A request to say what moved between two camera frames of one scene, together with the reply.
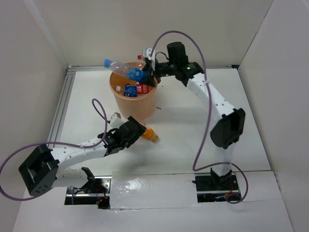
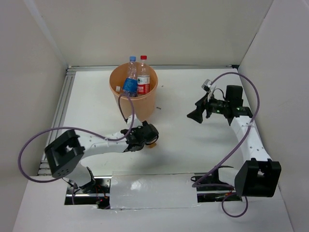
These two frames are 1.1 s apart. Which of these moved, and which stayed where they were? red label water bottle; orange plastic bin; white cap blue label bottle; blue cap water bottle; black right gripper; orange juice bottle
Moved: black right gripper; blue cap water bottle; orange juice bottle; white cap blue label bottle
Stayed: red label water bottle; orange plastic bin
